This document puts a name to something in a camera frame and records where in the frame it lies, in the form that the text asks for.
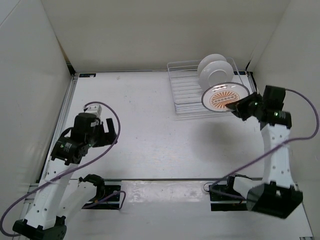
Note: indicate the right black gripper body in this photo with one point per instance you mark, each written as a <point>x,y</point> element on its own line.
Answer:
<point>249,106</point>

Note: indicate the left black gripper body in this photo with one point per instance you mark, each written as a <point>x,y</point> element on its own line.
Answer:
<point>99,137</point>

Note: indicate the orange patterned glass plate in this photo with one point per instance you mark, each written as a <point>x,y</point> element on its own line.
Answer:
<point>218,96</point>

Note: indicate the white wire dish rack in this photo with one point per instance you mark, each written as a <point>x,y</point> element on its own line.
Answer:
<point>186,91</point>

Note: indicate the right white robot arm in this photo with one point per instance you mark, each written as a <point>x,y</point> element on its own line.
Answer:
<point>277,194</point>

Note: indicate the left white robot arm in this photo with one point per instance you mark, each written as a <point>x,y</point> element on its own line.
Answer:
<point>50,213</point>

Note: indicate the right blue corner label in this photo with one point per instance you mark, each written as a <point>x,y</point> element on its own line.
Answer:
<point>242,73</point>

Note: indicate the blue corner label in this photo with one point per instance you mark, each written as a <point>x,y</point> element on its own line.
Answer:
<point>87,75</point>
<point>242,73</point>

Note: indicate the front white plate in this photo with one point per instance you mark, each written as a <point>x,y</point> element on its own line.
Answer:
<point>213,73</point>

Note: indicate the white plate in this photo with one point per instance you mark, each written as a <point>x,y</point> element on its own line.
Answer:
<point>213,73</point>
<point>209,59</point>

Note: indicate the left blue corner label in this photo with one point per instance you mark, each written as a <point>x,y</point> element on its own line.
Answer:
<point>87,75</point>

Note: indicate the rear white plate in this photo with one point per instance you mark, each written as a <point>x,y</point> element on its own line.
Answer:
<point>209,59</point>

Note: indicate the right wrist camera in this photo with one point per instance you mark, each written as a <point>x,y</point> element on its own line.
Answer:
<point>273,97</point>

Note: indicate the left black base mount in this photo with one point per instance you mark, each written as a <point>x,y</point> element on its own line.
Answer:
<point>112,197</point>

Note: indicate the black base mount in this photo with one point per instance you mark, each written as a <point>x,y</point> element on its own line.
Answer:
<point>224,199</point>
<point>112,197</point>

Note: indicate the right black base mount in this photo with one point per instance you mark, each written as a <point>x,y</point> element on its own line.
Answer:
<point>224,199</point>

